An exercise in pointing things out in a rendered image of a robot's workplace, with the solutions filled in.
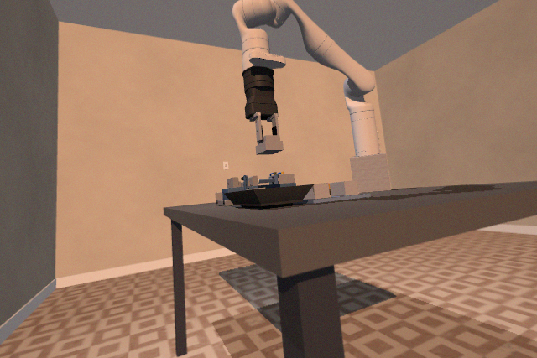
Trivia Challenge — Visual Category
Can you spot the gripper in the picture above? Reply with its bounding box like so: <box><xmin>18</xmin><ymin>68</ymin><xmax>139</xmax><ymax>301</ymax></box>
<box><xmin>242</xmin><ymin>48</ymin><xmax>286</xmax><ymax>142</ymax></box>

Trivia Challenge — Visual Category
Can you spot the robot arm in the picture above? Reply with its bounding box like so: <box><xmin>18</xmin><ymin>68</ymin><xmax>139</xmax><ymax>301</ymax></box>
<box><xmin>232</xmin><ymin>0</ymin><xmax>381</xmax><ymax>157</ymax></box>

